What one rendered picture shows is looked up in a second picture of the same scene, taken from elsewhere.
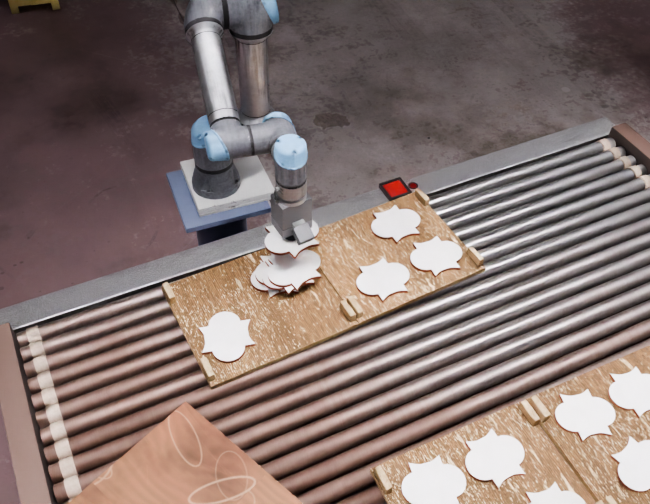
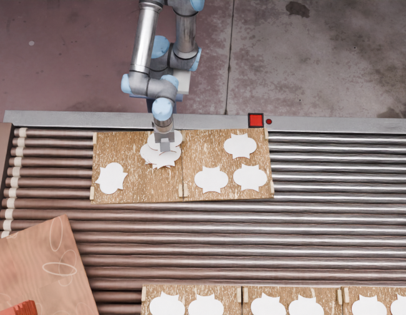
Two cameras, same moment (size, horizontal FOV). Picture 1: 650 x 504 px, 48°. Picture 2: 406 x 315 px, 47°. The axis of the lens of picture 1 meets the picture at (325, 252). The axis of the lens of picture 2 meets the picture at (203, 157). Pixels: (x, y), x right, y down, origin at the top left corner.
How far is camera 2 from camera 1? 0.86 m
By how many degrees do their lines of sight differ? 23
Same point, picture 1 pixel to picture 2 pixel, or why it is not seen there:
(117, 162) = not seen: outside the picture
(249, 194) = not seen: hidden behind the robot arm
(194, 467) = (53, 250)
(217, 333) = (107, 174)
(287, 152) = (156, 112)
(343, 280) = (190, 170)
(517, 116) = not seen: outside the picture
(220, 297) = (120, 152)
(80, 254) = (108, 49)
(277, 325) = (140, 182)
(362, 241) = (215, 149)
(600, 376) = (292, 292)
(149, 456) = (35, 235)
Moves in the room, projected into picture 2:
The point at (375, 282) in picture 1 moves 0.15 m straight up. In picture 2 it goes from (205, 180) to (207, 168)
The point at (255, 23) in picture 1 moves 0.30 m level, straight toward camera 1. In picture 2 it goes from (183, 9) to (154, 69)
